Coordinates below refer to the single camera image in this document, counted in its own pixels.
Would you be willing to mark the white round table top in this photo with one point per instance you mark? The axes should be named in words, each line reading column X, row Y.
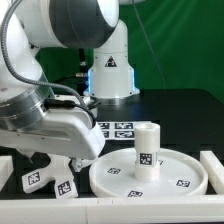
column 124, row 173

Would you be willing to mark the white cross-shaped table base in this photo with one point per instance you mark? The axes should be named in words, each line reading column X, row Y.
column 58, row 171

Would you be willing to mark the white U-shaped border frame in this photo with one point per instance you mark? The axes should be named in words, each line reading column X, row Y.
column 114, row 210

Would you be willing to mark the white marker sheet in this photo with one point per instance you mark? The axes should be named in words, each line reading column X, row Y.
column 123, row 130

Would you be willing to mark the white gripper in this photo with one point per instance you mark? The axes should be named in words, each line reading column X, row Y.
column 62, row 132

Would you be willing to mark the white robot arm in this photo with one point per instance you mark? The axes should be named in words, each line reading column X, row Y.
column 40, row 115

